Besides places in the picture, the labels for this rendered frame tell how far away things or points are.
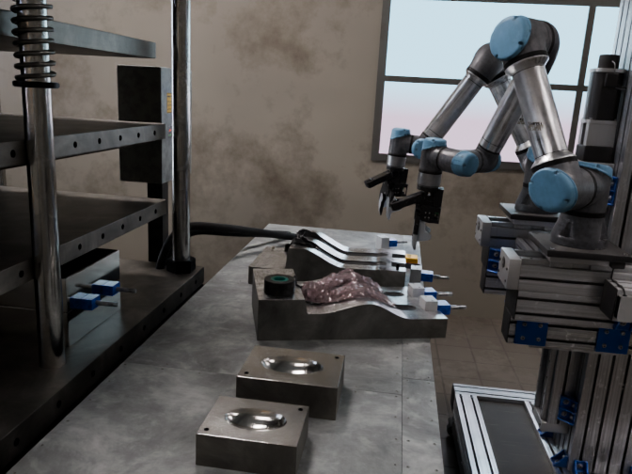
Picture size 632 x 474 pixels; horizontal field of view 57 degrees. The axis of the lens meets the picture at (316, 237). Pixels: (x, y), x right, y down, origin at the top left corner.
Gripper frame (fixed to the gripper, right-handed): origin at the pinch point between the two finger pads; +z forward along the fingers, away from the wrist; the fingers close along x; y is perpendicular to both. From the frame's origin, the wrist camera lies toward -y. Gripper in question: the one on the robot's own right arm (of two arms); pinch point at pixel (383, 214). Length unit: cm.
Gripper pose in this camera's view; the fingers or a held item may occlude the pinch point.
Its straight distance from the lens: 242.8
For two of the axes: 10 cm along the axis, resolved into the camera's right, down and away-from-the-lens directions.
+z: -1.2, 9.6, 2.6
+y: 9.4, 0.3, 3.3
